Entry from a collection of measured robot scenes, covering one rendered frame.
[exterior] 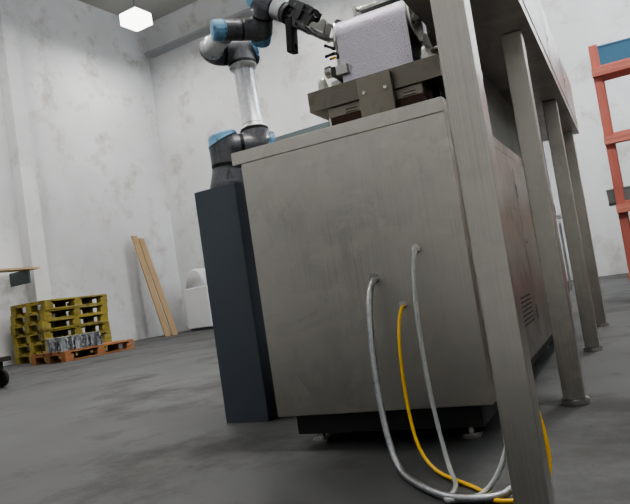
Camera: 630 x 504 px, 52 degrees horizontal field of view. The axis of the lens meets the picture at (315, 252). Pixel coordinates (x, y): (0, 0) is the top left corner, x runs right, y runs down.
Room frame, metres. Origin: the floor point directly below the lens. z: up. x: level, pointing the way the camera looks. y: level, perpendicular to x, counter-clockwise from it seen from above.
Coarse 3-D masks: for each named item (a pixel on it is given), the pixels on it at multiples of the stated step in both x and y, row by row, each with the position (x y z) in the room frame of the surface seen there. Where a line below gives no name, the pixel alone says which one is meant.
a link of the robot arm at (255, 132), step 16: (240, 48) 2.57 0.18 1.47; (256, 48) 2.59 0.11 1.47; (224, 64) 2.60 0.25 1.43; (240, 64) 2.57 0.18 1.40; (256, 64) 2.61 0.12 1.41; (240, 80) 2.57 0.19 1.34; (240, 96) 2.57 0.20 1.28; (256, 96) 2.58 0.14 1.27; (256, 112) 2.56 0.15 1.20; (256, 128) 2.53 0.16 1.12; (256, 144) 2.52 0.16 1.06
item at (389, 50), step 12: (384, 36) 1.96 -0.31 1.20; (396, 36) 1.95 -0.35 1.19; (408, 36) 1.93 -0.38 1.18; (348, 48) 2.02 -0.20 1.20; (360, 48) 2.00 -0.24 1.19; (372, 48) 1.98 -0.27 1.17; (384, 48) 1.96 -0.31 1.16; (396, 48) 1.95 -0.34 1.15; (408, 48) 1.93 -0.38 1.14; (348, 60) 2.02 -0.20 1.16; (360, 60) 2.00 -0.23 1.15; (372, 60) 1.98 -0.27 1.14; (384, 60) 1.97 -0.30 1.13; (396, 60) 1.95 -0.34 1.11; (408, 60) 1.93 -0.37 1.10; (360, 72) 2.00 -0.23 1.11; (372, 72) 1.99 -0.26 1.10
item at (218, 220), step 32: (224, 192) 2.43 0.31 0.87; (224, 224) 2.44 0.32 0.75; (224, 256) 2.45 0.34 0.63; (224, 288) 2.46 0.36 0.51; (256, 288) 2.44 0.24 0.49; (224, 320) 2.47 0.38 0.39; (256, 320) 2.41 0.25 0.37; (224, 352) 2.48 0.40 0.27; (256, 352) 2.41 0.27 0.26; (224, 384) 2.49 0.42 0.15; (256, 384) 2.42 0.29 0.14; (256, 416) 2.43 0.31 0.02
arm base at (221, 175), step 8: (216, 168) 2.49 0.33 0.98; (224, 168) 2.48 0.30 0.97; (232, 168) 2.48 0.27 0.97; (240, 168) 2.52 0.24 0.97; (216, 176) 2.48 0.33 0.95; (224, 176) 2.47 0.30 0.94; (232, 176) 2.48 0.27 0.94; (240, 176) 2.49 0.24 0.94; (216, 184) 2.47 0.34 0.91; (224, 184) 2.46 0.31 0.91
